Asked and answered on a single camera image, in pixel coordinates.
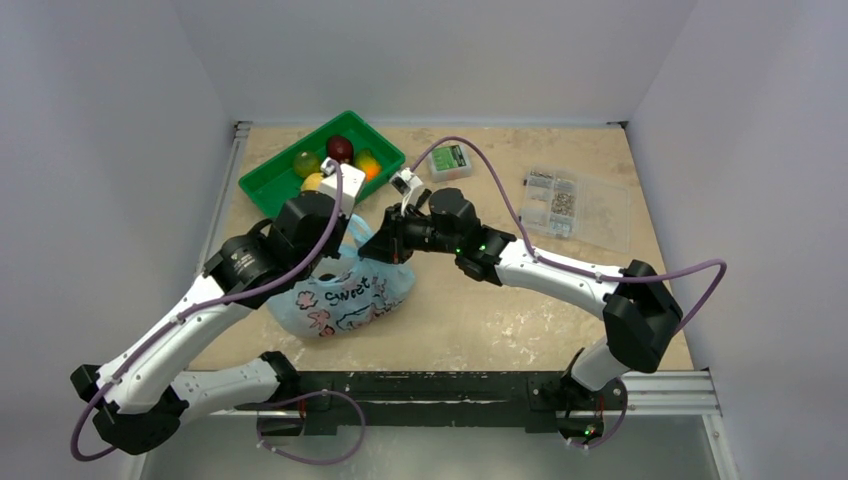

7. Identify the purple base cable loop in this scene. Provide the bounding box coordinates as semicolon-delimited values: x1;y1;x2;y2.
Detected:
255;390;367;466

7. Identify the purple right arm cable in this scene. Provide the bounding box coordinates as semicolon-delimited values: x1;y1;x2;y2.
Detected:
409;136;728;333

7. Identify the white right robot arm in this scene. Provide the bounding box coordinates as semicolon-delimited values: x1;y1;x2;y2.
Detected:
358;188;683;407

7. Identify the green plastic tray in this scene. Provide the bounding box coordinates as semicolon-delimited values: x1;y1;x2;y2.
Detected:
238;110;405;217

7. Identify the small green label box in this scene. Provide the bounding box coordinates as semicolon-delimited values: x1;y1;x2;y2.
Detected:
426;144;473;183

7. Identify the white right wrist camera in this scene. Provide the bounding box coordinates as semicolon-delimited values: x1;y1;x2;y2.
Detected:
389;168;426;216

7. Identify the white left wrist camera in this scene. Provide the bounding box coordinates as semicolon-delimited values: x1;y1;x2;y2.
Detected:
317;157;366;210

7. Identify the yellow fake lemon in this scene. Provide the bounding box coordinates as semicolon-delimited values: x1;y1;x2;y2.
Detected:
300;172;324;192

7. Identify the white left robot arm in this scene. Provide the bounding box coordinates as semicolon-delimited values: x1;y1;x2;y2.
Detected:
70;191;355;462

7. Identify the clear plastic screw organizer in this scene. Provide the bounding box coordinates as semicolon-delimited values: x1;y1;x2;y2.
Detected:
518;166;631;253

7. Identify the dark red fake mango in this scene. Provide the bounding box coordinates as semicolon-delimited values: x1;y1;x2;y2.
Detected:
325;135;355;164

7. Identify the light blue plastic bag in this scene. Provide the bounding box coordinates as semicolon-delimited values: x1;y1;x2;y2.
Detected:
266;215;416;338

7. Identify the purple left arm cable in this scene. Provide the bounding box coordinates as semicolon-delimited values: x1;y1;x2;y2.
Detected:
70;162;346;463

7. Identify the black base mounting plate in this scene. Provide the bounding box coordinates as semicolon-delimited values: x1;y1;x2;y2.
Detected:
256;371;627;443

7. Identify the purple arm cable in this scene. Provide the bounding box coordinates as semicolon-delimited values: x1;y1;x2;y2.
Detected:
409;136;728;333
70;162;346;463

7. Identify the orange green fake mango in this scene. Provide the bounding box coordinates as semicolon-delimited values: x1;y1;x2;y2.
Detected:
353;148;382;182

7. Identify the green fake round fruit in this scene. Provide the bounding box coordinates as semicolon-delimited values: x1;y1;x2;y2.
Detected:
292;150;323;179

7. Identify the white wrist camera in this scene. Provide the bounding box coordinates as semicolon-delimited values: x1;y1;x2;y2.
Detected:
389;168;426;216
317;157;366;210

